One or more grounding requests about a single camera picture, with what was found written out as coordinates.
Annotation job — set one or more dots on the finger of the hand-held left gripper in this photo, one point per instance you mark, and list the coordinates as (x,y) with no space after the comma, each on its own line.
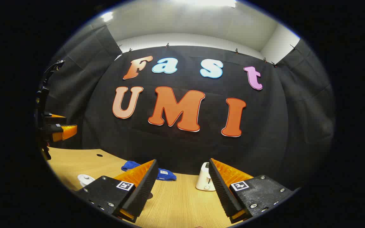
(62,132)
(54,118)

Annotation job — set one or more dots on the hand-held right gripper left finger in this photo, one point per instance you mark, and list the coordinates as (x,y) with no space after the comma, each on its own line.
(141,193)

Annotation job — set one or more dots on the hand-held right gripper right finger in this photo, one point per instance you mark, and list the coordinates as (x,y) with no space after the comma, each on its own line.
(222,193)

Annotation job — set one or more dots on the white toaster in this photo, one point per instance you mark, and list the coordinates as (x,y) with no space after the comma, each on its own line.
(203,182)

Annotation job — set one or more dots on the blue cloth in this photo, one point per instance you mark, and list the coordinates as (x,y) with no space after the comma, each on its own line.
(165,174)

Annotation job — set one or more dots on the black backdrop cloth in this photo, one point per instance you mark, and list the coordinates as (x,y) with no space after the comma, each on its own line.
(185,148)

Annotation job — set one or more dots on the ceiling light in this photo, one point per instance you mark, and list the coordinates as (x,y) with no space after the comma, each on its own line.
(107,16)
(208,2)

